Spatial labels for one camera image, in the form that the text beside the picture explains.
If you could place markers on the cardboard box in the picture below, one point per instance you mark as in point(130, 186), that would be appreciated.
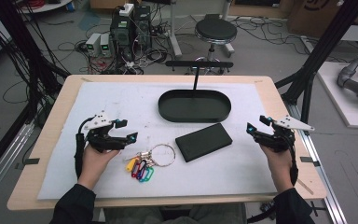
point(323, 15)

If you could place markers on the grey bench power supply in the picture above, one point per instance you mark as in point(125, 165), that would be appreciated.
point(93, 43)
point(105, 45)

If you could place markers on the black metal frame post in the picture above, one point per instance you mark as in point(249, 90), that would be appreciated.
point(12, 37)
point(332, 37)

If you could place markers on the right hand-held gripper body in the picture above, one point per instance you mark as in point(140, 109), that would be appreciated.
point(279, 141)

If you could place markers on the white board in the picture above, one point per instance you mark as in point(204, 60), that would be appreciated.
point(338, 99)

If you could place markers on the black computer tower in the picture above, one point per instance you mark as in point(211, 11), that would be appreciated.
point(121, 34)
point(142, 25)

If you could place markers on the person's right hand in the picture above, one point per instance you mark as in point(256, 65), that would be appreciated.
point(281, 169)

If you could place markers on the black round stool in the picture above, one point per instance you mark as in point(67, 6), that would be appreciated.
point(216, 29)

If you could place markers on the person's left hand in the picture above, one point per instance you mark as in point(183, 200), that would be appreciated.
point(93, 168)

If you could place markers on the white desk leg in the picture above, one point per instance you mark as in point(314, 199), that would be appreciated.
point(174, 34)

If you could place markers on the aluminium rail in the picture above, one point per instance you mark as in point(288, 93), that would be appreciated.
point(323, 183)
point(3, 161)

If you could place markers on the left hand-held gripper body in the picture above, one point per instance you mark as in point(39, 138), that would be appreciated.
point(104, 141)

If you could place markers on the black oval tray with hanger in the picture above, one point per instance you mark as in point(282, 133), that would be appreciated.
point(195, 105)

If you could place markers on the white power adapter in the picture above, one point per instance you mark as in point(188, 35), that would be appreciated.
point(126, 10)

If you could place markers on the black tape strip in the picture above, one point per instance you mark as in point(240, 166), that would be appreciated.
point(307, 160)
point(32, 161)

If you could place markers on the black wallet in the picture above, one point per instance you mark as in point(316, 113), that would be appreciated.
point(203, 142)

